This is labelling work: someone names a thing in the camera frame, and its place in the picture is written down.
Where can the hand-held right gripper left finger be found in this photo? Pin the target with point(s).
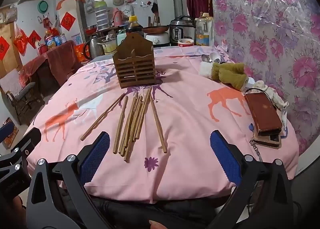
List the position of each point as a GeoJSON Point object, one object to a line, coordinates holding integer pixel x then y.
{"type": "Point", "coordinates": [96, 155]}

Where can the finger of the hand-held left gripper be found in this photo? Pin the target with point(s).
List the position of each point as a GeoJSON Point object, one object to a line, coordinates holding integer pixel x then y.
{"type": "Point", "coordinates": [31, 139]}
{"type": "Point", "coordinates": [6, 131]}

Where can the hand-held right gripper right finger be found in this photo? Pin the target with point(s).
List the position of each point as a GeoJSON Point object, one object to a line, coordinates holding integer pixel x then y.
{"type": "Point", "coordinates": [225, 155]}

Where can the dark wooden chopstick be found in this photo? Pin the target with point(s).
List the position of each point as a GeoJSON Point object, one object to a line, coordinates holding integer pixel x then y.
{"type": "Point", "coordinates": [160, 126]}
{"type": "Point", "coordinates": [155, 119]}
{"type": "Point", "coordinates": [102, 117]}

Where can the bunch of wooden chopsticks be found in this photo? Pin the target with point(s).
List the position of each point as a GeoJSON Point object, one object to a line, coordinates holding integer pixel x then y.
{"type": "Point", "coordinates": [130, 129]}

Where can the brown wooden chopstick holder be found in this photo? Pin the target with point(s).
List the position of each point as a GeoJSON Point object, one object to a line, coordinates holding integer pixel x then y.
{"type": "Point", "coordinates": [135, 69]}

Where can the person's right hand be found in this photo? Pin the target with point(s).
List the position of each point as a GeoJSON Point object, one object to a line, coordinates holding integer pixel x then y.
{"type": "Point", "coordinates": [157, 225]}

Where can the grey padded chair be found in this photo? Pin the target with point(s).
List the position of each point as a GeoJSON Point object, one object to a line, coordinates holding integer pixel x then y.
{"type": "Point", "coordinates": [17, 94]}

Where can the phone in brown case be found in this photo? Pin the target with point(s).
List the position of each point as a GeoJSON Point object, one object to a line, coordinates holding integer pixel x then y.
{"type": "Point", "coordinates": [268, 141]}

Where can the pink deer print tablecloth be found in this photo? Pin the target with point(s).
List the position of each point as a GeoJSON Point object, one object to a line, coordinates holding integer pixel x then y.
{"type": "Point", "coordinates": [190, 124]}

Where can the brown leather wallet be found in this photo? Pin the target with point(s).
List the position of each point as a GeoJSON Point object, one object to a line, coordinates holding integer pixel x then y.
{"type": "Point", "coordinates": [265, 114]}

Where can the white crumpled cloth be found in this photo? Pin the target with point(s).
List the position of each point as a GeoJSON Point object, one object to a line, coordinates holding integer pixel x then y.
{"type": "Point", "coordinates": [272, 95]}

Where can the person's dark clothing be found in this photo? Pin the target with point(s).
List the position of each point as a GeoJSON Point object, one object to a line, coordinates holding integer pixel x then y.
{"type": "Point", "coordinates": [150, 210]}

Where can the red cloth covered cabinet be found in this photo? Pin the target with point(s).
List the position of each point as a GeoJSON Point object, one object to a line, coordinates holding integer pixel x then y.
{"type": "Point", "coordinates": [55, 64]}

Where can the olive knit mitten pair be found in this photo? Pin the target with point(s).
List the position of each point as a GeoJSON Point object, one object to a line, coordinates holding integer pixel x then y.
{"type": "Point", "coordinates": [230, 75]}

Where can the white cup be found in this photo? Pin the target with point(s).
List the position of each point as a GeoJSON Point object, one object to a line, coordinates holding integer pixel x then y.
{"type": "Point", "coordinates": [215, 57]}

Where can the blue drink cans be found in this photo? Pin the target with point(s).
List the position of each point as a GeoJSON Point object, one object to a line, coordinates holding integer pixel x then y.
{"type": "Point", "coordinates": [58, 40]}

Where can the steel kettle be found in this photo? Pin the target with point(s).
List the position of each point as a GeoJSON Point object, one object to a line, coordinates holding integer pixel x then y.
{"type": "Point", "coordinates": [93, 47]}

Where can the steel pot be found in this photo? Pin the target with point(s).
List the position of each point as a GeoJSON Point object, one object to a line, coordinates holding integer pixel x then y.
{"type": "Point", "coordinates": [108, 46]}

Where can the red and white bowl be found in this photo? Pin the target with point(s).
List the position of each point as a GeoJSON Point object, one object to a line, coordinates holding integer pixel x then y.
{"type": "Point", "coordinates": [185, 42]}

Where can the plastic cooking oil bottle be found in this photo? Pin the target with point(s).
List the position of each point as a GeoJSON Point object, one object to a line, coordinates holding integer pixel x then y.
{"type": "Point", "coordinates": [203, 31]}

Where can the green plate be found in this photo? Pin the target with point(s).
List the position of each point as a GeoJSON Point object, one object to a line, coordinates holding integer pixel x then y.
{"type": "Point", "coordinates": [43, 6]}

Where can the floral plastic covered mattress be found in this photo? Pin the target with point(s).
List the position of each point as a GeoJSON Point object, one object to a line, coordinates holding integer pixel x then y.
{"type": "Point", "coordinates": [270, 31]}

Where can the white rice cooker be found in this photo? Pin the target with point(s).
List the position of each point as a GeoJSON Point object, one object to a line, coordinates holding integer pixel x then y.
{"type": "Point", "coordinates": [157, 38]}

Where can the steel pressure cooker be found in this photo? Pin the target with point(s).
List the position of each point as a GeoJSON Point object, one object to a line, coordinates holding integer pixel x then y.
{"type": "Point", "coordinates": [182, 29]}

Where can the dark sauce bottle yellow cap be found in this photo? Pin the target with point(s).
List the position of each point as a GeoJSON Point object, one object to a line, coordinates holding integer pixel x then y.
{"type": "Point", "coordinates": [135, 25]}

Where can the brown frying pan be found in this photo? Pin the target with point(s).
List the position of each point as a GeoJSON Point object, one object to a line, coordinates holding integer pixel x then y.
{"type": "Point", "coordinates": [156, 29]}

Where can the pink thermos jug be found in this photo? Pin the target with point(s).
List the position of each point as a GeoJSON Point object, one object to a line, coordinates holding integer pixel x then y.
{"type": "Point", "coordinates": [117, 17]}

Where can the stacked steel food container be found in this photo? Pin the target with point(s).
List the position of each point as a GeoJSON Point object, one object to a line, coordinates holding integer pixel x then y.
{"type": "Point", "coordinates": [101, 15]}

